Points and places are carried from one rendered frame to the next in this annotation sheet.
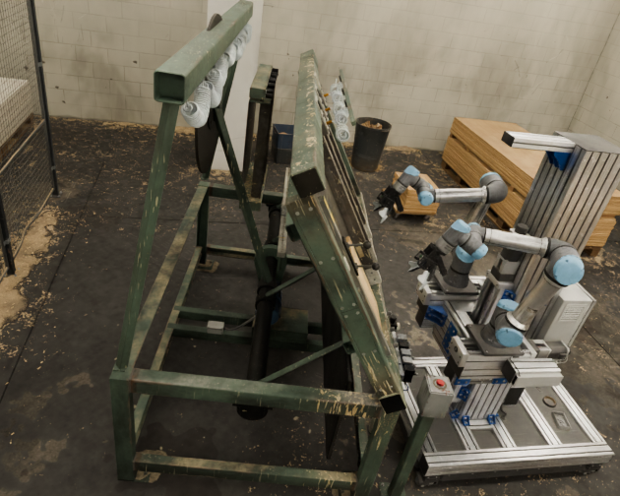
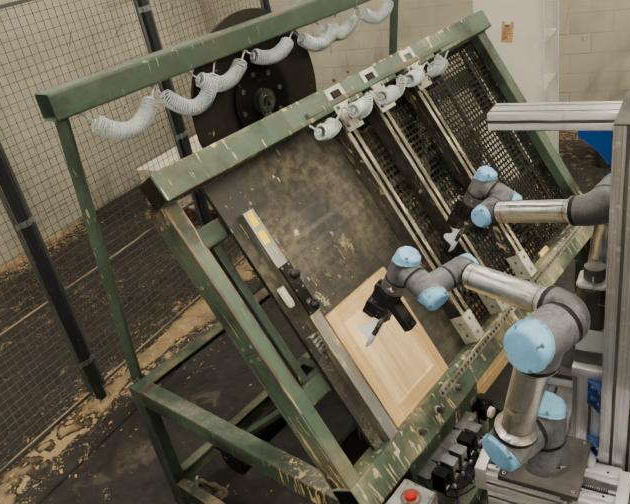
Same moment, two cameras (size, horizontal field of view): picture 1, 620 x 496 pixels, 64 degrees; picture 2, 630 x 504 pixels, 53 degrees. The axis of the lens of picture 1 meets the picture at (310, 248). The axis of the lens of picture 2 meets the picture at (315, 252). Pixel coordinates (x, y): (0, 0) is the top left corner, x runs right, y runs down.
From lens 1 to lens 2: 1.85 m
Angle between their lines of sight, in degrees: 44
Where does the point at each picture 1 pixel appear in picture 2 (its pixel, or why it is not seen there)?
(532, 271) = (610, 350)
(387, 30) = not seen: outside the picture
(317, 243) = (190, 264)
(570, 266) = (518, 337)
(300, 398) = (262, 459)
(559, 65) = not seen: outside the picture
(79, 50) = (378, 53)
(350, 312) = (253, 357)
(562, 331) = not seen: outside the picture
